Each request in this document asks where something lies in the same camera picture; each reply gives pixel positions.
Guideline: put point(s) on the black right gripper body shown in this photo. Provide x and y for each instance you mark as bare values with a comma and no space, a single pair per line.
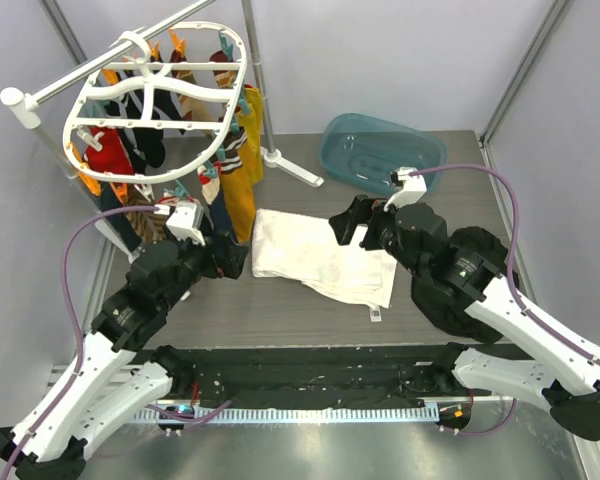
371,229

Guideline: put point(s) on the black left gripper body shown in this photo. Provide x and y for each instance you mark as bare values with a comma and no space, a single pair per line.
216,265

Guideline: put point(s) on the yellow sock striped cuff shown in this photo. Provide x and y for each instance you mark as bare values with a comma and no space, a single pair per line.
235,169

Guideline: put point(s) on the white oval clip hanger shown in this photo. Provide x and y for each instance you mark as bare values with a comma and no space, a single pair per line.
123,76

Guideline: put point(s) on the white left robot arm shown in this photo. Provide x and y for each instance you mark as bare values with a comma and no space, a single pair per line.
77,416

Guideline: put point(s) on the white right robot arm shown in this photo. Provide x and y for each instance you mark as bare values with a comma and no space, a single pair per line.
563,377

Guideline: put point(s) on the white folded towel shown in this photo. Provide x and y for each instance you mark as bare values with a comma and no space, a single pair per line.
304,249

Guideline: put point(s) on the teal plastic basin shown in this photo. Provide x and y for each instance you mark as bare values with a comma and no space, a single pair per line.
362,151

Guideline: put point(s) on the black crumpled cloth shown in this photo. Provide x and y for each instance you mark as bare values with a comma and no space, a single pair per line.
444,288

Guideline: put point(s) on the black sock white stripes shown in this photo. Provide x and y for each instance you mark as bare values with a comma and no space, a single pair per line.
144,146

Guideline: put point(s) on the white drying rack stand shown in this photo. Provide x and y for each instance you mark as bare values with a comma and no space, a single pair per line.
24,106

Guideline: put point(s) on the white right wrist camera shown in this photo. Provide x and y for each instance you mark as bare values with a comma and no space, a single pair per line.
410,187

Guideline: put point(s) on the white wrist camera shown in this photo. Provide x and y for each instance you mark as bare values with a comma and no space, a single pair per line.
410,187
184,220

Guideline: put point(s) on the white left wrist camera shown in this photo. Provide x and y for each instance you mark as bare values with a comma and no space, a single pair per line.
184,220

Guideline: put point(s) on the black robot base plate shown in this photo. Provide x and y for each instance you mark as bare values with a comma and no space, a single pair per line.
326,377

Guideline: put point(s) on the aluminium cable duct rail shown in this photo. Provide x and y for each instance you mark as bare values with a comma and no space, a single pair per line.
428,413

